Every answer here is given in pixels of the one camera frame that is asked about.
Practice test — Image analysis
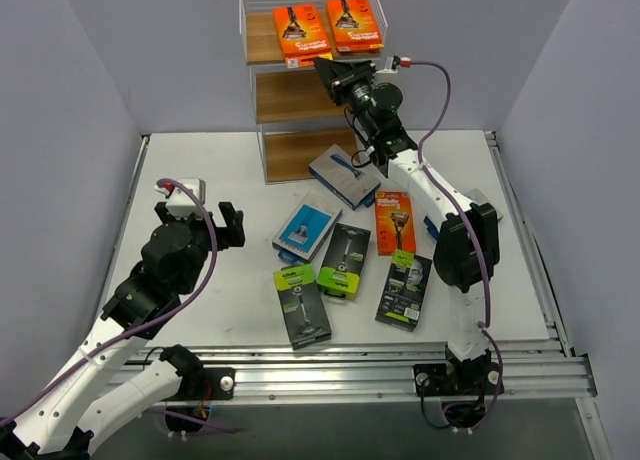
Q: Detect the large orange Fusion5 razor box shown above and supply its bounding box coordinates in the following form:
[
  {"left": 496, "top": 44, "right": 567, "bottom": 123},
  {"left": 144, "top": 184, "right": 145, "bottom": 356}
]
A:
[{"left": 272, "top": 4, "right": 333, "bottom": 69}]

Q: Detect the blue Harry's box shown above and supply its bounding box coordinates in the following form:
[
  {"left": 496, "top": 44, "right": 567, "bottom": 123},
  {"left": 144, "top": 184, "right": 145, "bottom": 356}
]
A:
[
  {"left": 423, "top": 216, "right": 439, "bottom": 241},
  {"left": 272, "top": 193, "right": 342, "bottom": 265}
]

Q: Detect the grey blue razor box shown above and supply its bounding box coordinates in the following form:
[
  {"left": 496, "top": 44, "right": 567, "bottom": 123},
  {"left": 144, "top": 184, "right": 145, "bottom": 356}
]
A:
[{"left": 309, "top": 144, "right": 381, "bottom": 210}]

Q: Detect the narrow orange Fusion5 razor box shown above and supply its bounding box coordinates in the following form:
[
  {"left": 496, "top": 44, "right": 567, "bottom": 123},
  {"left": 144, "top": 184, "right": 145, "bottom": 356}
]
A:
[{"left": 374, "top": 190, "right": 417, "bottom": 256}]

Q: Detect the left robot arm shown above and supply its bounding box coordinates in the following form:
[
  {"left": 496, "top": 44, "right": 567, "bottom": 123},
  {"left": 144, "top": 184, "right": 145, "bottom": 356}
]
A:
[{"left": 1, "top": 202, "right": 245, "bottom": 459}]

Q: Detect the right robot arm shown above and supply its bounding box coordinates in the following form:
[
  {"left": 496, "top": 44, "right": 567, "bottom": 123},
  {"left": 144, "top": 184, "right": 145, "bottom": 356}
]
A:
[{"left": 313, "top": 58, "right": 500, "bottom": 393}]

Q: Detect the orange razor box on shelf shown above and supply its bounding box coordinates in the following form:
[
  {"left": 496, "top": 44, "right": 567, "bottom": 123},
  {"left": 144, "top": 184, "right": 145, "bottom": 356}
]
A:
[{"left": 326, "top": 0, "right": 384, "bottom": 53}]

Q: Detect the black green razor box middle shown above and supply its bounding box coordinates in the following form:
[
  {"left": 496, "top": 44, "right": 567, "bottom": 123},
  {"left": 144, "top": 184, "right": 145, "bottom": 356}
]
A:
[{"left": 317, "top": 223, "right": 371, "bottom": 300}]

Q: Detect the black green razor box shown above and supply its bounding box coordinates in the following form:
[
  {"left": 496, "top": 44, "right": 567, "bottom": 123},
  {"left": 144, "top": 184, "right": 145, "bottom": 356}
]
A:
[
  {"left": 273, "top": 264, "right": 332, "bottom": 350},
  {"left": 317, "top": 223, "right": 371, "bottom": 300}
]

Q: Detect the black green razor box front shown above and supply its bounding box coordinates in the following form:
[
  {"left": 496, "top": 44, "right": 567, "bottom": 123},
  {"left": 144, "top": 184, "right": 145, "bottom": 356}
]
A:
[{"left": 273, "top": 264, "right": 332, "bottom": 350}]

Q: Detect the black box with face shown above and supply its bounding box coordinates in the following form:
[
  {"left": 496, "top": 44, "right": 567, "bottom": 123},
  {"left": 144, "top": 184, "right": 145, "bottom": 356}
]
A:
[{"left": 375, "top": 250, "right": 432, "bottom": 332}]

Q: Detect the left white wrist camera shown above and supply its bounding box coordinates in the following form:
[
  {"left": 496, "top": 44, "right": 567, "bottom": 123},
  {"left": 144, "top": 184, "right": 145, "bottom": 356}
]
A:
[{"left": 155, "top": 178, "right": 206, "bottom": 219}]

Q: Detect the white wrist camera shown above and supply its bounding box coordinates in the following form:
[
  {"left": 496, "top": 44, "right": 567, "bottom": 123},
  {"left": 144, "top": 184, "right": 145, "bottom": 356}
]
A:
[
  {"left": 376, "top": 55, "right": 411, "bottom": 77},
  {"left": 155, "top": 178, "right": 206, "bottom": 219}
]

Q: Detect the white wire wooden shelf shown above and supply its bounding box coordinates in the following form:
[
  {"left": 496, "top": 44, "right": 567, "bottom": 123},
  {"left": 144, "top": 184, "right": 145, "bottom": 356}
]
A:
[{"left": 239, "top": 0, "right": 388, "bottom": 184}]

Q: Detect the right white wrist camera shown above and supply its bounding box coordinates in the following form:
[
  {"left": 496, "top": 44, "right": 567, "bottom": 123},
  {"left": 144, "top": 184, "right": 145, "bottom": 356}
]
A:
[{"left": 376, "top": 55, "right": 411, "bottom": 77}]

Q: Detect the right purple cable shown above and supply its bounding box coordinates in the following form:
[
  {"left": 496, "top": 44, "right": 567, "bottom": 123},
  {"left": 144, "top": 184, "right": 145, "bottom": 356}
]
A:
[{"left": 407, "top": 59, "right": 505, "bottom": 429}]

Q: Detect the purple cable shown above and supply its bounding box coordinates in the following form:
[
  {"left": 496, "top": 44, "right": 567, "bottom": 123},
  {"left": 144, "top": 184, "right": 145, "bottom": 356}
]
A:
[
  {"left": 0, "top": 178, "right": 236, "bottom": 436},
  {"left": 407, "top": 59, "right": 505, "bottom": 429}
]

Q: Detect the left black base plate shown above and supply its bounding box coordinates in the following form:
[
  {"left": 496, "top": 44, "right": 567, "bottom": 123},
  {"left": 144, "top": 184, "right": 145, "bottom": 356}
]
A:
[{"left": 200, "top": 366, "right": 236, "bottom": 402}]

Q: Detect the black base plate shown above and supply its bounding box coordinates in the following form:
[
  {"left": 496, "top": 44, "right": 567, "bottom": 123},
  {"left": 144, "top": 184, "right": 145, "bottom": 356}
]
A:
[
  {"left": 200, "top": 366, "right": 236, "bottom": 402},
  {"left": 412, "top": 362, "right": 504, "bottom": 397}
]

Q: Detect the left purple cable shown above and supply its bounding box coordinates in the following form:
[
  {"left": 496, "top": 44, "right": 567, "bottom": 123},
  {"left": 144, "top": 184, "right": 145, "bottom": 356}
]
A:
[{"left": 0, "top": 178, "right": 236, "bottom": 436}]

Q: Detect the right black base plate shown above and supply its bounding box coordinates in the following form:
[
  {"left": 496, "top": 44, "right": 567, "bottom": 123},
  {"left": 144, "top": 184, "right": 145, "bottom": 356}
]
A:
[{"left": 412, "top": 362, "right": 504, "bottom": 397}]

